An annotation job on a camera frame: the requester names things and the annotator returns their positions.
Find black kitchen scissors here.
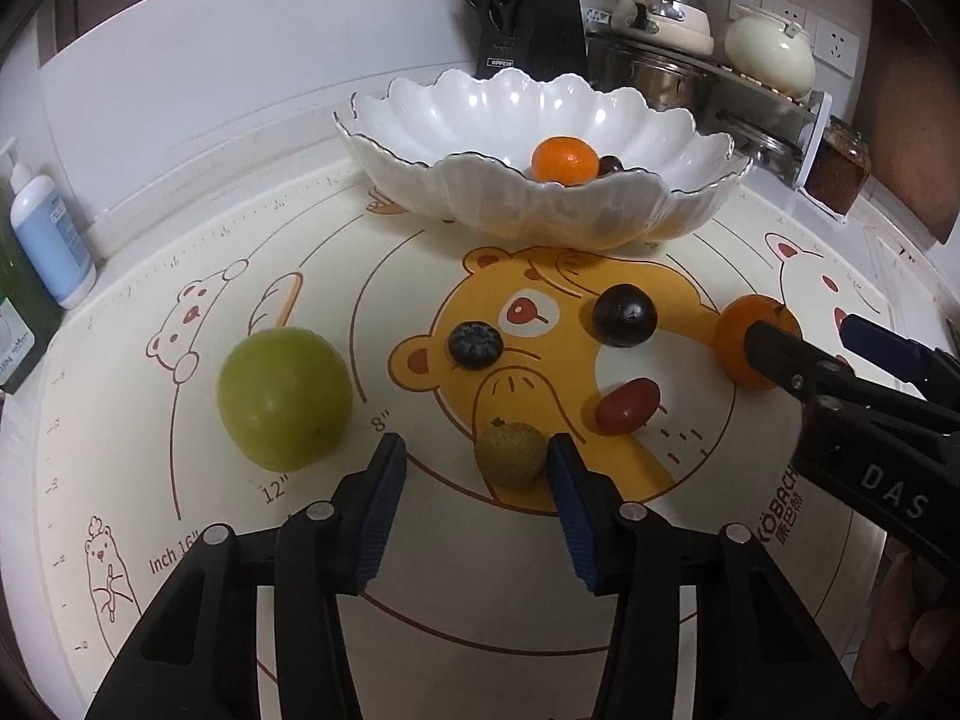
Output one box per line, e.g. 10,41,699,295
457,0,524,42

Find wooden bead trivet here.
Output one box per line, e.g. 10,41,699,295
739,69,800,100

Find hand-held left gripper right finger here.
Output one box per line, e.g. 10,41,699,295
546,433,860,720

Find glass jar of sauce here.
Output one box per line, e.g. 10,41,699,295
808,116,875,215

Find steel pot lid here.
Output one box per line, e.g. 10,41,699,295
720,109,807,173

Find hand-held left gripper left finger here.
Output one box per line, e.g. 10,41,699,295
84,433,408,720

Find person's right hand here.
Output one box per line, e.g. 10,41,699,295
855,551,960,713

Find white kitchen shelf rack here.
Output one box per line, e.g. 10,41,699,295
585,19,835,200

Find blueberry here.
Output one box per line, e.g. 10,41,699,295
448,321,504,371

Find cream ceramic pot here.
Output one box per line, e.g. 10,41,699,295
724,4,817,98

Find orange tangerine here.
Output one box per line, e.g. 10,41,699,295
531,136,600,187
712,295,803,391

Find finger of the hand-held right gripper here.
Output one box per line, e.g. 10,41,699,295
742,320,960,436
838,313,960,407

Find steel stockpot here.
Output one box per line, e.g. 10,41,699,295
587,28,725,112

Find red cherry tomato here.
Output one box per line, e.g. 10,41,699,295
595,379,662,436

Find bear print silicone mat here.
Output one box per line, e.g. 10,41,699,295
30,165,912,720

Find green dish soap bottle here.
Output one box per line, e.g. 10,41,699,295
0,187,65,395

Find white blue pump bottle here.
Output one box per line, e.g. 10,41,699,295
0,136,98,310

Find wooden cutting board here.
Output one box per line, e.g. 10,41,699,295
870,0,960,245

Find white scalloped bowl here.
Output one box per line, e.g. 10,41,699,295
334,67,753,250

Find black knife block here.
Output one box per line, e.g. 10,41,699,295
475,0,588,82

